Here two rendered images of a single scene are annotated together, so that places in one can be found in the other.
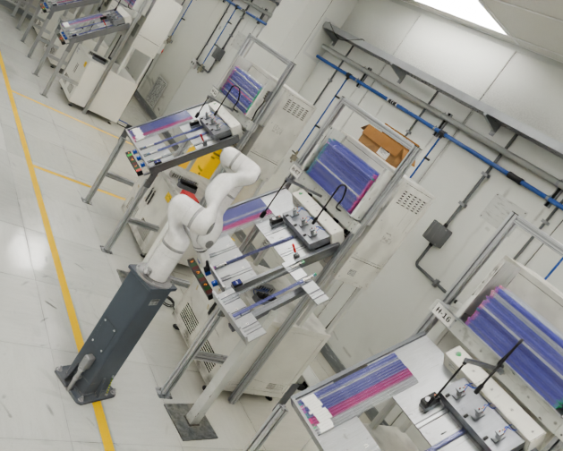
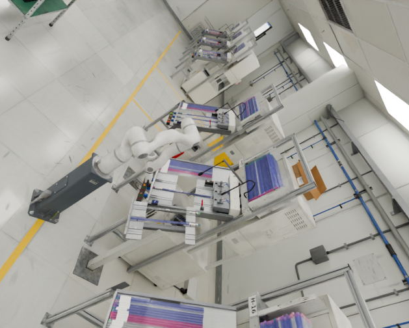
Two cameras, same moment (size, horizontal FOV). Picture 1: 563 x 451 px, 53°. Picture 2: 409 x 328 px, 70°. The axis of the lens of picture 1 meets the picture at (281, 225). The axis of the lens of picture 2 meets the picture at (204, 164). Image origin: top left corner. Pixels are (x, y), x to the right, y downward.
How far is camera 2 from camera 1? 1.02 m
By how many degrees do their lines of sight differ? 17
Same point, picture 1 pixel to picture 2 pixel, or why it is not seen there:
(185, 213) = (132, 138)
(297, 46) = (305, 109)
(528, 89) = not seen: outside the picture
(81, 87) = (190, 81)
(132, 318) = (75, 183)
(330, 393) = (140, 304)
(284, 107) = (265, 129)
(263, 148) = (242, 146)
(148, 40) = (233, 74)
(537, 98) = not seen: outside the picture
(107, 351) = (56, 194)
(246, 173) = (188, 136)
